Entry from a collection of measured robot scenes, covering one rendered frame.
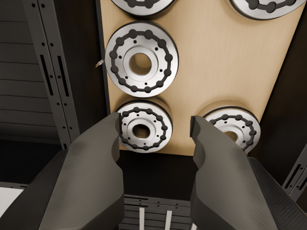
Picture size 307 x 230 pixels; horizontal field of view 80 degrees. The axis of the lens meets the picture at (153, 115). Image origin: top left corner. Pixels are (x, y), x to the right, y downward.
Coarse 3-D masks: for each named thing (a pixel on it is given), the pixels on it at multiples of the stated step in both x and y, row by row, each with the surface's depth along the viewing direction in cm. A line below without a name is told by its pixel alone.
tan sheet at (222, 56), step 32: (192, 0) 24; (192, 32) 26; (224, 32) 25; (256, 32) 25; (288, 32) 25; (192, 64) 28; (224, 64) 27; (256, 64) 27; (128, 96) 31; (160, 96) 31; (192, 96) 30; (224, 96) 30; (256, 96) 29
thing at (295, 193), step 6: (306, 168) 23; (306, 174) 23; (300, 180) 24; (306, 180) 24; (294, 186) 25; (300, 186) 25; (294, 192) 25; (300, 192) 25; (294, 198) 26; (306, 210) 27
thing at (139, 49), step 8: (136, 48) 24; (144, 48) 24; (128, 56) 24; (152, 56) 24; (128, 64) 25; (152, 64) 25; (128, 72) 25; (152, 72) 25; (136, 80) 26; (144, 80) 26
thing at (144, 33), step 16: (128, 32) 23; (144, 32) 23; (160, 32) 23; (112, 48) 24; (128, 48) 24; (160, 48) 24; (112, 64) 26; (160, 64) 25; (176, 64) 25; (112, 80) 27; (128, 80) 26; (160, 80) 26; (144, 96) 28
